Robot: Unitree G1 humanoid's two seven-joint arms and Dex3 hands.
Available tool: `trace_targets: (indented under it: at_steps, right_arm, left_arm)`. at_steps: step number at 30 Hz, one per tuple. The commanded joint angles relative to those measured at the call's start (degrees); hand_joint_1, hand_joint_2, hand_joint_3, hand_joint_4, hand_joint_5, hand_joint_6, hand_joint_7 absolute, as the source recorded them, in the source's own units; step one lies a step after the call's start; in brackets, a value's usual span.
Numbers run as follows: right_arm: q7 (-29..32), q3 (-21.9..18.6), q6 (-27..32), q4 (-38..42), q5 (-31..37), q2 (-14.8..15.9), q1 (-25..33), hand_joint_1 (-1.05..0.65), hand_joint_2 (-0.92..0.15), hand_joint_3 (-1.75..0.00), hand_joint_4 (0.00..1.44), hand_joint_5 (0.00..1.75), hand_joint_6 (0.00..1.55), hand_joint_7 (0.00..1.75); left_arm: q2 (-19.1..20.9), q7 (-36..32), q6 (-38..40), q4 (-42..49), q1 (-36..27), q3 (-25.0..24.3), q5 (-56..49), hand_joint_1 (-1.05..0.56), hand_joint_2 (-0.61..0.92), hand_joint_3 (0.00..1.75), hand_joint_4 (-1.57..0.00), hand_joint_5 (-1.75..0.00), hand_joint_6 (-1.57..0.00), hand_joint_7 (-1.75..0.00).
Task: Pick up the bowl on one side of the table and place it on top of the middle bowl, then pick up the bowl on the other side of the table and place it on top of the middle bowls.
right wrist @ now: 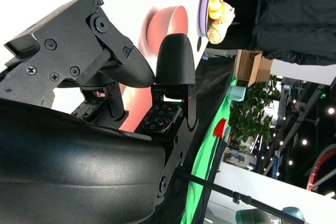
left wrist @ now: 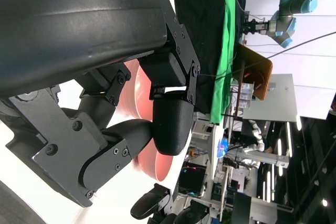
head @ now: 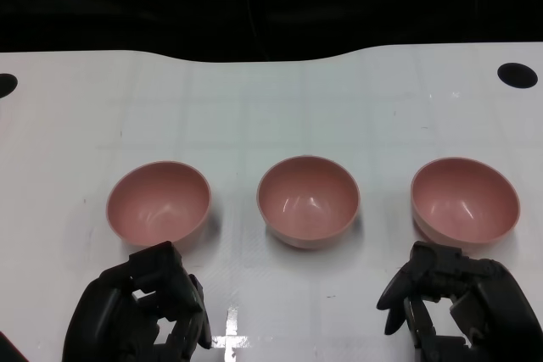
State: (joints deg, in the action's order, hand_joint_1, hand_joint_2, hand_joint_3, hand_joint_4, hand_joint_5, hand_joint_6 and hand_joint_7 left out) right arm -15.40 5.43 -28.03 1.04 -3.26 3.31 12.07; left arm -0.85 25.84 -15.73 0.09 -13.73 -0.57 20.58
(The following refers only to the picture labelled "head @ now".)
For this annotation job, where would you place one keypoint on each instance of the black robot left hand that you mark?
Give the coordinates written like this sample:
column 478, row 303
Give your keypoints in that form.
column 106, row 315

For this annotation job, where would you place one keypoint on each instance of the pink plastic bowl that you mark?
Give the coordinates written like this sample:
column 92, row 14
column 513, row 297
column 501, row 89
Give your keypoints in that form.
column 157, row 201
column 464, row 198
column 307, row 201

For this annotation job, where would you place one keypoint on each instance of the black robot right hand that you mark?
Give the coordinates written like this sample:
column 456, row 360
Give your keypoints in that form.
column 496, row 294

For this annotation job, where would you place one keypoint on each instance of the black round table grommet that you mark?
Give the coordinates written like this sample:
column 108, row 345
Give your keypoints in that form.
column 5, row 84
column 517, row 75

